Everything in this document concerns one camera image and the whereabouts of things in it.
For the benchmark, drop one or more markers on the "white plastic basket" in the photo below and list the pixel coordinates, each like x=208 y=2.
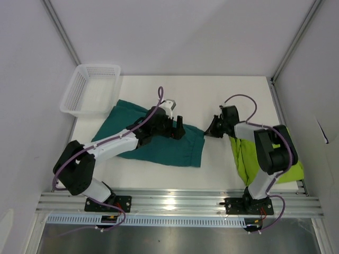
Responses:
x=93 y=90

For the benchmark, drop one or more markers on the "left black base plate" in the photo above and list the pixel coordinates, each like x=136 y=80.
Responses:
x=123 y=202

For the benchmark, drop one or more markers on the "aluminium frame post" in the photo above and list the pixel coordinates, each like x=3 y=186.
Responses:
x=58 y=25
x=301 y=31

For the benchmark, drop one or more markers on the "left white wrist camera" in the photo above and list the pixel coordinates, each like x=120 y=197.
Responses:
x=168 y=106

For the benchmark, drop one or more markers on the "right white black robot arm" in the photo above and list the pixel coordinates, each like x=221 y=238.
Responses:
x=258 y=189

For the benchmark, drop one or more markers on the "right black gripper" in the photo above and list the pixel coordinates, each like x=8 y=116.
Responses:
x=211 y=130

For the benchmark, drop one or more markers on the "right aluminium frame post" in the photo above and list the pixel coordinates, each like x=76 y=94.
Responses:
x=301 y=31

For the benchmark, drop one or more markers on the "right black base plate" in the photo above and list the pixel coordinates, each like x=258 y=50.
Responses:
x=238 y=206

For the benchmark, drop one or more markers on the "lime green shorts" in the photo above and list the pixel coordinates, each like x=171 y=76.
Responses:
x=246 y=161

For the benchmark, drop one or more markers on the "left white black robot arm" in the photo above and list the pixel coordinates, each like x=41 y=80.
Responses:
x=75 y=167

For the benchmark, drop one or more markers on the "white slotted cable duct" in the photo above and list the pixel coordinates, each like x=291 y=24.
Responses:
x=140 y=220

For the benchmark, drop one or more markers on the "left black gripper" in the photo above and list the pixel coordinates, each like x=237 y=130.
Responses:
x=176 y=133

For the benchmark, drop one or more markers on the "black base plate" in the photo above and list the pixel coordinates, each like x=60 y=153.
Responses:
x=123 y=202
x=238 y=206

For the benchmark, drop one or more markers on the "teal green shorts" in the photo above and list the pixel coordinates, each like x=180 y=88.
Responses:
x=185 y=152

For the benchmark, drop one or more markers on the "aluminium mounting rail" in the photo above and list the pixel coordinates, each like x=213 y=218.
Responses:
x=171 y=202

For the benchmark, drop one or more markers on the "left aluminium frame post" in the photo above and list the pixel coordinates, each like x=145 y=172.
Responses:
x=58 y=25

